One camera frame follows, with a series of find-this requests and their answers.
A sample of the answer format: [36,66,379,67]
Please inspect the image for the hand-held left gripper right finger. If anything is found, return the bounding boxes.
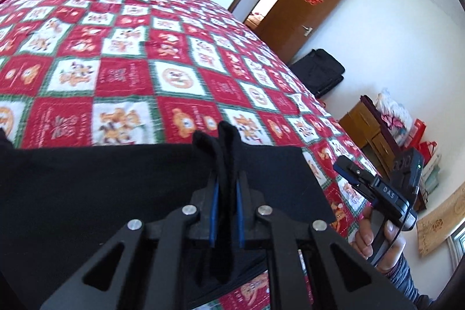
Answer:
[236,174,416,310]

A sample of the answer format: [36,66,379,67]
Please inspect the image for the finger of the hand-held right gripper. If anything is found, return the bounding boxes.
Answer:
[341,155,376,187]
[333,165,375,203]

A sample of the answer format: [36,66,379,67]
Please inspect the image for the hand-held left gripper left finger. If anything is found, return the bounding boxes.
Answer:
[40,174,219,310]

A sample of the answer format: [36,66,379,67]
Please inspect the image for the black pants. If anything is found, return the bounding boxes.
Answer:
[0,121,337,310]

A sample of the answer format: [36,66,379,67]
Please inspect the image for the person's right forearm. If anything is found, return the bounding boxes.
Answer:
[378,252,437,310]

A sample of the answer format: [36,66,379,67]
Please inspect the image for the person's right hand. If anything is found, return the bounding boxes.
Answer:
[352,206,407,274]

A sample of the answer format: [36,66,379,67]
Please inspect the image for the stack of pale boxes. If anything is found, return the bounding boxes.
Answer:
[421,154,442,195]

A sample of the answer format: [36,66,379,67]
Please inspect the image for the brown wooden cabinet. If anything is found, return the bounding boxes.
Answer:
[339,96,404,169]

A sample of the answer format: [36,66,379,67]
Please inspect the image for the small red gift bag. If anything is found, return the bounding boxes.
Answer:
[418,141,438,159]

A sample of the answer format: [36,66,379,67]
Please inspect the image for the beige patterned curtain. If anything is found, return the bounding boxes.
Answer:
[416,183,465,256]

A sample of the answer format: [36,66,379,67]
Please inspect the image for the white pink floral bag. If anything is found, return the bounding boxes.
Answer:
[376,88,415,147]

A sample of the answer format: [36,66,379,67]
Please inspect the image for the white framed window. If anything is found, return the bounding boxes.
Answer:
[447,221,465,261]

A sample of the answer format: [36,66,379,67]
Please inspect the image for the black folding chair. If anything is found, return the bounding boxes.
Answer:
[289,49,346,99]

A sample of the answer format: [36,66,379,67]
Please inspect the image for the brown wooden door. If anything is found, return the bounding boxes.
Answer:
[254,0,353,65]

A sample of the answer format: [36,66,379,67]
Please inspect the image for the red patchwork printed bedspread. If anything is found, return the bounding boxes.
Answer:
[0,0,382,310]

